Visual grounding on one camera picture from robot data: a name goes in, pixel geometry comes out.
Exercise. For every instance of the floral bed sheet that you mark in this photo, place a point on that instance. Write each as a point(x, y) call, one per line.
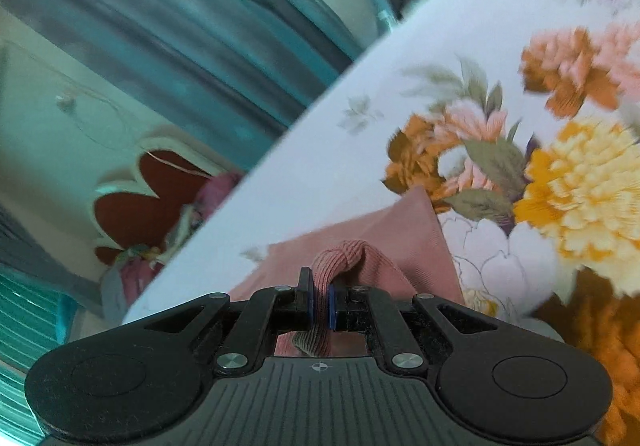
point(400, 36)

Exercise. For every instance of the teal side window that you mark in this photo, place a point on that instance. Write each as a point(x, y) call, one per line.
point(30, 321)

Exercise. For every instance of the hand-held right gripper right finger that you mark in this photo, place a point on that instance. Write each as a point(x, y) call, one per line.
point(331, 307)

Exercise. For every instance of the pink long-sleeve sweater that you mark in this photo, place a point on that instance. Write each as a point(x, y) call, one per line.
point(385, 236)

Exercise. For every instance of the pile of clothes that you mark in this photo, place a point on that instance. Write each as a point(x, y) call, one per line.
point(215, 191)

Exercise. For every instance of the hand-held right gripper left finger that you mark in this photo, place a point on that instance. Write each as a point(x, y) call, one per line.
point(311, 300)

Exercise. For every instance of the wide blue curtain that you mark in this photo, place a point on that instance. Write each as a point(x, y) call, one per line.
point(150, 26)

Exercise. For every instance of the grey side curtain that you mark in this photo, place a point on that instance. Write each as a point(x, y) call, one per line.
point(30, 246)

